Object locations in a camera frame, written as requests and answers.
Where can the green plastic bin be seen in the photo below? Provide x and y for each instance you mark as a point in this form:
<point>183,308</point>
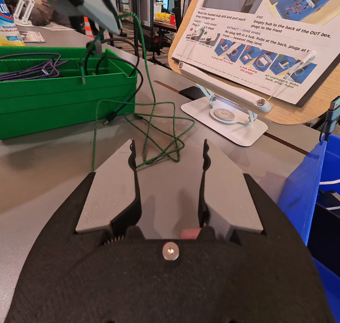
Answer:
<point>53,100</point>

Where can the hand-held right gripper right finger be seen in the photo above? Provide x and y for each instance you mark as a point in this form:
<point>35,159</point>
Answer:
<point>231,193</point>

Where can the blue plastic bin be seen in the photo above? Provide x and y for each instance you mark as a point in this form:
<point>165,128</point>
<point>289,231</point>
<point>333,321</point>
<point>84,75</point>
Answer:
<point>300,195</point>

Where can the orange traffic cone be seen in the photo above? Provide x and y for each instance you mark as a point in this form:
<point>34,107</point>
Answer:
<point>89,27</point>

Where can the yellow storage bin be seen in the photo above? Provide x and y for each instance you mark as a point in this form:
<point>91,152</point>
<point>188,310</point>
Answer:
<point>163,17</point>

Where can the disinfecting wipes container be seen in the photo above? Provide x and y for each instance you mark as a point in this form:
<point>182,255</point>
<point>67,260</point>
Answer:
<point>10,23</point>

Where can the printed leaflet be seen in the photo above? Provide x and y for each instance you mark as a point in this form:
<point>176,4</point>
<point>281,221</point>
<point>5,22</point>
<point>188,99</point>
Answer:
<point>31,37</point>

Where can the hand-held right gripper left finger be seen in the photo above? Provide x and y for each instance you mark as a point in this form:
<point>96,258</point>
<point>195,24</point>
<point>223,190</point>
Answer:
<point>109,193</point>

